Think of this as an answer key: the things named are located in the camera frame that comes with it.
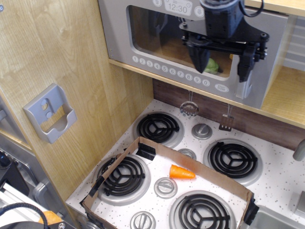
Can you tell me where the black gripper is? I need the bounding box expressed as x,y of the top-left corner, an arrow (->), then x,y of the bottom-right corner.
179,0 -> 269,83

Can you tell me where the silver toy microwave door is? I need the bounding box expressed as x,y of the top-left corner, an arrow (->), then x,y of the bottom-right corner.
99,0 -> 289,108

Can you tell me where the green toy broccoli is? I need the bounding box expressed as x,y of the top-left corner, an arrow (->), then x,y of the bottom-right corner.
204,58 -> 219,74

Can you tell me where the hanging silver strainer spoon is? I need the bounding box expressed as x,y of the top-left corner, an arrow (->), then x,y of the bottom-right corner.
180,91 -> 199,118

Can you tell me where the hanging silver spatula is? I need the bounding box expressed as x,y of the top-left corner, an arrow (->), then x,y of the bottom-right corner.
219,104 -> 234,132

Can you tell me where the silver knob back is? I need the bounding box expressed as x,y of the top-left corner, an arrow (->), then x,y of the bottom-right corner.
192,124 -> 213,140

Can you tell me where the back left stove burner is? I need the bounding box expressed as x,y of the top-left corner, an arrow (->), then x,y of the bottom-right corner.
132,112 -> 184,148

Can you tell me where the stove burner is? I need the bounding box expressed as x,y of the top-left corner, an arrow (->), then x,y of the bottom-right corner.
132,112 -> 184,148
169,190 -> 237,229
98,155 -> 151,206
203,138 -> 263,186

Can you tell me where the silver knob small middle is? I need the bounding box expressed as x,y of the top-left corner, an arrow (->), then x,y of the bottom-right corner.
178,148 -> 197,160

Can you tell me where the back right stove burner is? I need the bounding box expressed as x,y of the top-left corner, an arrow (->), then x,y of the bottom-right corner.
203,138 -> 263,186

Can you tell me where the brown cardboard barrier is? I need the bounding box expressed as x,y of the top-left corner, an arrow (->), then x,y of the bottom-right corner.
81,137 -> 258,229

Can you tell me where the orange toy carrot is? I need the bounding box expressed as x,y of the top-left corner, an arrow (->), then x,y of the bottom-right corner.
169,165 -> 196,179

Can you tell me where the grey faucet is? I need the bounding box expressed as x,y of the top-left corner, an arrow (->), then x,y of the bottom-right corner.
293,140 -> 305,161

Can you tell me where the silver knob centre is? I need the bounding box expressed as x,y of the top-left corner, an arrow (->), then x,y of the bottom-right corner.
154,177 -> 178,199

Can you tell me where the front right stove burner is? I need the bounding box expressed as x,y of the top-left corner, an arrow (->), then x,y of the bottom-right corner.
169,190 -> 237,229

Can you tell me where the front left stove burner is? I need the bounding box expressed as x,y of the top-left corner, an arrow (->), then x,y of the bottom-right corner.
98,155 -> 151,206

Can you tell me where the silver sink basin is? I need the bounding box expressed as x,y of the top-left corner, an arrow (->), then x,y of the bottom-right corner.
248,206 -> 305,229

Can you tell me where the silver knob front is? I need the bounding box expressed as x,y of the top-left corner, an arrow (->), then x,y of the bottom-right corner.
130,211 -> 156,229

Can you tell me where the orange toy at bottom left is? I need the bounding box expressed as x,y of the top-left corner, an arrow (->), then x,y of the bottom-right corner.
43,210 -> 62,225

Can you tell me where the grey wall phone holder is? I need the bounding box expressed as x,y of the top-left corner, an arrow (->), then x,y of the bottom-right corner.
23,83 -> 77,144

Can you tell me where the grey oven door handle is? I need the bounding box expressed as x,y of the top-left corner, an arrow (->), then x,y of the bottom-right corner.
32,179 -> 63,215

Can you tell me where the black cable bottom left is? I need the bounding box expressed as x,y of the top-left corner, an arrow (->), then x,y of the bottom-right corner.
0,202 -> 49,229

